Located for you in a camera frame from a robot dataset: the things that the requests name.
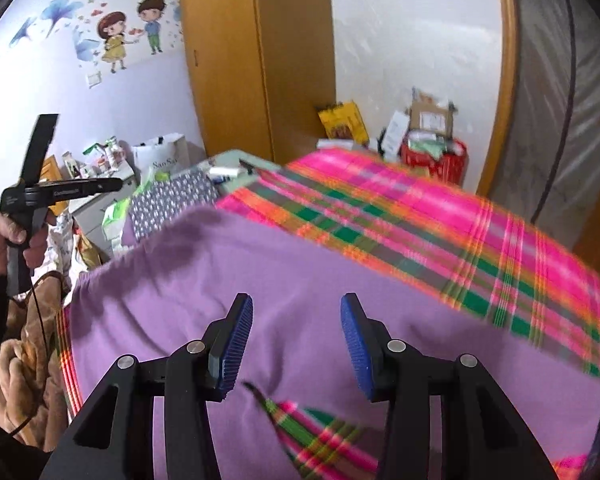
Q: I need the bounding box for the person's left hand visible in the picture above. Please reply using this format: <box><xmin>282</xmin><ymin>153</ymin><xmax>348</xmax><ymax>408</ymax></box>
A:
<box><xmin>0</xmin><ymin>210</ymin><xmax>56</xmax><ymax>275</ymax></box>

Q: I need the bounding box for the cluttered white bedside table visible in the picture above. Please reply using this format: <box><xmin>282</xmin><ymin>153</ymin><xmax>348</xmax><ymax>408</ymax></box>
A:
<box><xmin>62</xmin><ymin>136</ymin><xmax>137</xmax><ymax>259</ymax></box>

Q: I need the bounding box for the plastic wrapped mattress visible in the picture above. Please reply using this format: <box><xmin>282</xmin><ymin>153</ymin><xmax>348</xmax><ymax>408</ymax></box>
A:
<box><xmin>490</xmin><ymin>0</ymin><xmax>600</xmax><ymax>248</ymax></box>

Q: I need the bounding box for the red storage basket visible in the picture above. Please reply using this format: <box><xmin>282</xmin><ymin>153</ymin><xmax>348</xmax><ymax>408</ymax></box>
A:
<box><xmin>400</xmin><ymin>140</ymin><xmax>468</xmax><ymax>185</ymax></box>

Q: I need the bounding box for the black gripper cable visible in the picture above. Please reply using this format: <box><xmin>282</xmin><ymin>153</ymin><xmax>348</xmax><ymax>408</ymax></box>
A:
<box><xmin>7</xmin><ymin>278</ymin><xmax>52</xmax><ymax>438</ymax></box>

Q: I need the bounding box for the brown cardboard parcel box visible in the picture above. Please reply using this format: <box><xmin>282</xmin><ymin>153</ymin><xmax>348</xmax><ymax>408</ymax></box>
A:
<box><xmin>410</xmin><ymin>101</ymin><xmax>455</xmax><ymax>139</ymax></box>

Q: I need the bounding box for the grey dotted pillow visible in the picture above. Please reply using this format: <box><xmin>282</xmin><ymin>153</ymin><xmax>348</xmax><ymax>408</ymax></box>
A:
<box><xmin>121</xmin><ymin>168</ymin><xmax>220</xmax><ymax>247</ymax></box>

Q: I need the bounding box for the brown fuzzy blanket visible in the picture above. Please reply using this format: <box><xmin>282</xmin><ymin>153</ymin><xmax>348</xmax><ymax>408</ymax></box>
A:
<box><xmin>0</xmin><ymin>271</ymin><xmax>68</xmax><ymax>452</ymax></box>

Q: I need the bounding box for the wooden wardrobe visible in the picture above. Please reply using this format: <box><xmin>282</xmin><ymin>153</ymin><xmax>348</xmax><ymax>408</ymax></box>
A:
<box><xmin>181</xmin><ymin>0</ymin><xmax>336</xmax><ymax>165</ymax></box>

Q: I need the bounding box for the white paper shopping bag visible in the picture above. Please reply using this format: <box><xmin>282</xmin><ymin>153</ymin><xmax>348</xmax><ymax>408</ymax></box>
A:
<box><xmin>132</xmin><ymin>133</ymin><xmax>190</xmax><ymax>177</ymax></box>

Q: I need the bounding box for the yellow cardboard box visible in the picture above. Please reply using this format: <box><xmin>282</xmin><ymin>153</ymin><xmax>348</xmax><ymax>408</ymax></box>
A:
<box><xmin>317</xmin><ymin>101</ymin><xmax>370</xmax><ymax>145</ymax></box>

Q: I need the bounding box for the cartoon couple wall sticker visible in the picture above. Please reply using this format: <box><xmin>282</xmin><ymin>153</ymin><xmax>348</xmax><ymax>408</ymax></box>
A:
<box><xmin>9</xmin><ymin>0</ymin><xmax>183</xmax><ymax>87</ymax></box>

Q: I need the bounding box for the purple fleece garment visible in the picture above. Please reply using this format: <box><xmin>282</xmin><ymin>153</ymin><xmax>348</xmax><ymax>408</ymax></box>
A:
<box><xmin>68</xmin><ymin>207</ymin><xmax>600</xmax><ymax>479</ymax></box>

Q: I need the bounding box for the pink green plaid bedsheet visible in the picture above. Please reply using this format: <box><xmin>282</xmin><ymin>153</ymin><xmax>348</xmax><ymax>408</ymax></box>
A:
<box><xmin>58</xmin><ymin>150</ymin><xmax>600</xmax><ymax>479</ymax></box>

